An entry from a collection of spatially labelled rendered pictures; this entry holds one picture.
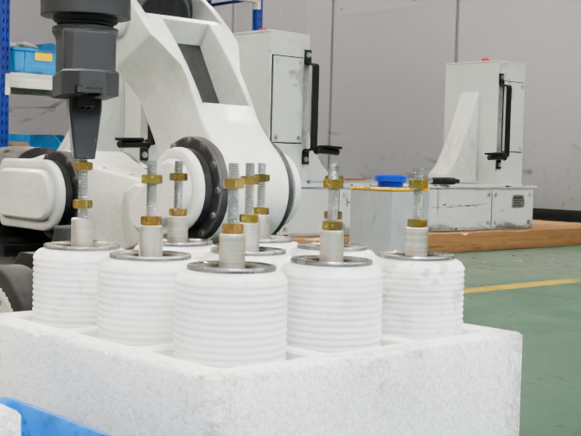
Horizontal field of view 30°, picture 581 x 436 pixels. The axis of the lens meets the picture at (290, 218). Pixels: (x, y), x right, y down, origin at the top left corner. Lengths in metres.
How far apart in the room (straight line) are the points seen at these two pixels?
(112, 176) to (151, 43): 0.23
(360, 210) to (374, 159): 6.54
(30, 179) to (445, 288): 0.88
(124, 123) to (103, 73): 2.47
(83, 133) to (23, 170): 0.69
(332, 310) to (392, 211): 0.36
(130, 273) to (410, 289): 0.26
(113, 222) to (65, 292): 0.58
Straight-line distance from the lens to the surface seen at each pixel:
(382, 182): 1.31
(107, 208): 1.64
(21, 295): 1.39
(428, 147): 7.51
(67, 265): 1.06
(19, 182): 1.78
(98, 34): 1.06
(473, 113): 4.74
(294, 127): 3.83
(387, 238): 1.28
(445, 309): 1.04
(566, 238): 4.92
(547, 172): 6.91
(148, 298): 0.96
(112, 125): 3.50
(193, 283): 0.87
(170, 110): 1.51
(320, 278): 0.94
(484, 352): 1.05
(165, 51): 1.51
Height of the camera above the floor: 0.34
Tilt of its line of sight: 3 degrees down
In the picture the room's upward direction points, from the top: 1 degrees clockwise
